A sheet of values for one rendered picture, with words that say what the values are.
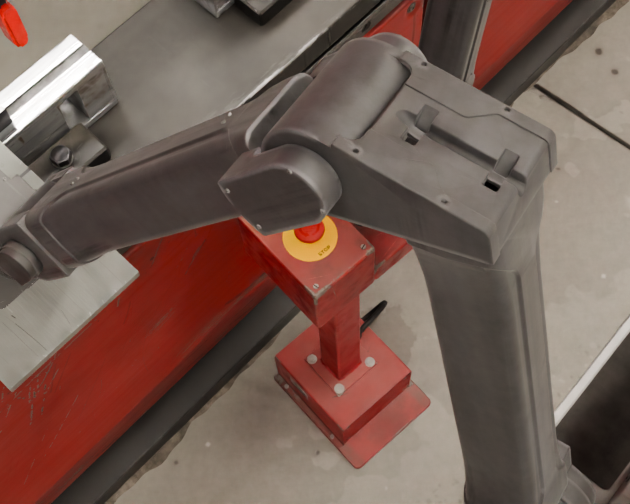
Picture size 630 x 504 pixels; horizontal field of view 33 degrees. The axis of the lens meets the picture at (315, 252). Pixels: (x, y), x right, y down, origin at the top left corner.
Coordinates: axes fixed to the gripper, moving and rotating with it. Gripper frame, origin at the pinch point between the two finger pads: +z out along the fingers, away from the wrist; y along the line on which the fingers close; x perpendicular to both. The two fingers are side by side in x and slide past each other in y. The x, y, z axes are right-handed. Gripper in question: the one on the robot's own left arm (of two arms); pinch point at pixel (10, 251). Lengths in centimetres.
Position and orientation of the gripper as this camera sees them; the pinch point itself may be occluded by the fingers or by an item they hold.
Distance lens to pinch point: 112.2
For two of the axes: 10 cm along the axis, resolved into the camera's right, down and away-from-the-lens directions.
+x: 6.4, 7.4, 2.2
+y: -6.9, 6.7, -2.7
